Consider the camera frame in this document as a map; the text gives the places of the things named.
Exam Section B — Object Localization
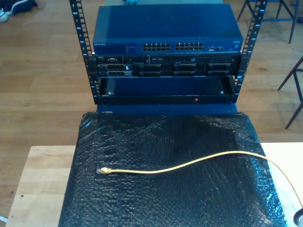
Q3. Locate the blue rack base panel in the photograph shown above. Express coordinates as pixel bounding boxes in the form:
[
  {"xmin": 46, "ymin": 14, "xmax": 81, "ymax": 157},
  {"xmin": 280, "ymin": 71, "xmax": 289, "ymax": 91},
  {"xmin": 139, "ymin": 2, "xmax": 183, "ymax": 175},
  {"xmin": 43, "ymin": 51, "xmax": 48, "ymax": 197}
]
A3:
[{"xmin": 96, "ymin": 104, "xmax": 240, "ymax": 116}]

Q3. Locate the dark metal stool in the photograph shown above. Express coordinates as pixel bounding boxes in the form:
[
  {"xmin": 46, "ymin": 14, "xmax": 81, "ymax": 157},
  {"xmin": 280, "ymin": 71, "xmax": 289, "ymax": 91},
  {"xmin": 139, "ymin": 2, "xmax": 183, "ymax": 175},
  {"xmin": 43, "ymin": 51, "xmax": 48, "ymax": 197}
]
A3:
[{"xmin": 277, "ymin": 56, "xmax": 303, "ymax": 130}]

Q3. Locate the yellow network cable clear plug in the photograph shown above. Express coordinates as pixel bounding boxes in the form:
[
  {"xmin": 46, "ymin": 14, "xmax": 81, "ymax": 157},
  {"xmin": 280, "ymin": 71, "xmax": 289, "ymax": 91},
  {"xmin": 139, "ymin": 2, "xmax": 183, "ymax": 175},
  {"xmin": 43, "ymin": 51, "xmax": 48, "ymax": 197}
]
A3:
[{"xmin": 96, "ymin": 150, "xmax": 303, "ymax": 206}]

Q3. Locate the dark sneaker white sole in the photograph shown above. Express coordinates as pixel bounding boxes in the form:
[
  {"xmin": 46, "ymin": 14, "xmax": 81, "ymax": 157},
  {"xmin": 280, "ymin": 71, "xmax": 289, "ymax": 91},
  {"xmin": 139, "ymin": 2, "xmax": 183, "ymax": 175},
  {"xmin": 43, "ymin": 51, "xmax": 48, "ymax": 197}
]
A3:
[{"xmin": 9, "ymin": 0, "xmax": 39, "ymax": 15}]

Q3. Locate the blue network switch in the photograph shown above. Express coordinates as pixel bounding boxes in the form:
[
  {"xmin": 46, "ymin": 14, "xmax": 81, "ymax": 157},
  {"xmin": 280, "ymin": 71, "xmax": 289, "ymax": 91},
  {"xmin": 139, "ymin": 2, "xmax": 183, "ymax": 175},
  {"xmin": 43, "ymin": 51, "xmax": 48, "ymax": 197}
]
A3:
[{"xmin": 92, "ymin": 4, "xmax": 244, "ymax": 55}]

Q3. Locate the black bubble wrap mat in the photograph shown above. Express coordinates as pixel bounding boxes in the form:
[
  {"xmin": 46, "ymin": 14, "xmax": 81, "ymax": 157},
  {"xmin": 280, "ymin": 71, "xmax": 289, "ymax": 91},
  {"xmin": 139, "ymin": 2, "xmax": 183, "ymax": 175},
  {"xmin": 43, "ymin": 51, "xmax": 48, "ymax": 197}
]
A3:
[{"xmin": 58, "ymin": 111, "xmax": 288, "ymax": 227}]

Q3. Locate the black rack server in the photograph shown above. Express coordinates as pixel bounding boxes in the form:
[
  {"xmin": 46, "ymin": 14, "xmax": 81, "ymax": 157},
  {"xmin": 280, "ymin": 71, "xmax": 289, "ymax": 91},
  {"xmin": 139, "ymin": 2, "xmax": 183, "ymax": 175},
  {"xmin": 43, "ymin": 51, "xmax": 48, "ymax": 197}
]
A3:
[{"xmin": 94, "ymin": 54, "xmax": 242, "ymax": 78}]

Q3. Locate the black perforated rack post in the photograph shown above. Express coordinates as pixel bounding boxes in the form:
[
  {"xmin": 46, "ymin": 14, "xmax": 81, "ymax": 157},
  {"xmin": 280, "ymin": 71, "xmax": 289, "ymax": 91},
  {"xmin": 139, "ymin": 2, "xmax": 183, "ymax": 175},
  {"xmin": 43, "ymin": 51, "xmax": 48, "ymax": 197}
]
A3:
[
  {"xmin": 233, "ymin": 0, "xmax": 268, "ymax": 104},
  {"xmin": 69, "ymin": 0, "xmax": 100, "ymax": 105}
]

